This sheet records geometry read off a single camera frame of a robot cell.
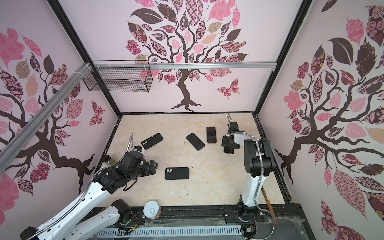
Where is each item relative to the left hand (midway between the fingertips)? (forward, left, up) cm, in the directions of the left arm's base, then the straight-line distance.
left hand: (151, 168), depth 76 cm
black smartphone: (+26, -24, -16) cm, 40 cm away
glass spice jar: (+7, +28, -6) cm, 29 cm away
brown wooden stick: (-14, -63, -12) cm, 66 cm away
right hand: (+25, -47, -13) cm, 55 cm away
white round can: (-18, -2, -8) cm, 20 cm away
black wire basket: (+54, +16, +20) cm, 60 cm away
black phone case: (+27, +8, -14) cm, 31 cm away
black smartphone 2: (+18, -46, -12) cm, 51 cm away
